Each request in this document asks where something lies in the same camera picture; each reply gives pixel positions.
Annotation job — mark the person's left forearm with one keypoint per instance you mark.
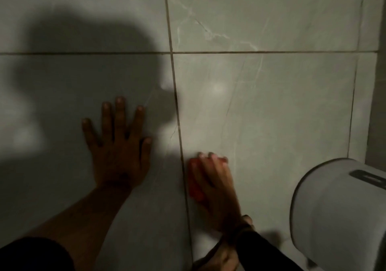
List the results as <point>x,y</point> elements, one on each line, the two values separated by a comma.
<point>87,219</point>

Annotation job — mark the person's right hand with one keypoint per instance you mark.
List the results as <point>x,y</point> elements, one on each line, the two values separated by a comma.
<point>215,189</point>

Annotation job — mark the person's left middle finger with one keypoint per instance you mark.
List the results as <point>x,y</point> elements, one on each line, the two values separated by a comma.
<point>120,117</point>

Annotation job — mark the black sleeve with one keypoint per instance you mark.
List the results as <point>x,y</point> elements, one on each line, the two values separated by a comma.
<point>33,255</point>

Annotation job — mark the person's right fingers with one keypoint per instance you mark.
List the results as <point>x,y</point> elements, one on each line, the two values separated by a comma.
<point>211,166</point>

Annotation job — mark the person's left thumb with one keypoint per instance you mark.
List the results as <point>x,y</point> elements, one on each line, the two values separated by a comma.
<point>146,153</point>

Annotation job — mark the person's right forearm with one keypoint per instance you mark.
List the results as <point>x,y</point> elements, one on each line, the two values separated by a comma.
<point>217,257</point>

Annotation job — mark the red sponge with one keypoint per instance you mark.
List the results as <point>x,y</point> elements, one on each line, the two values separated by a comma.
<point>195,186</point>

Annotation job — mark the person's left hand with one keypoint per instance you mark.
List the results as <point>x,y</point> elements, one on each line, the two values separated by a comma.
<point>116,162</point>

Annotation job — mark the white paper dispenser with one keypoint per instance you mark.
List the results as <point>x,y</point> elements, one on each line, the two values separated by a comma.
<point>337,216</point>

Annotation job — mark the person's left little finger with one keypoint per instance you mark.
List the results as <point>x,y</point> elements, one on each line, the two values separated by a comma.
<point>90,132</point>

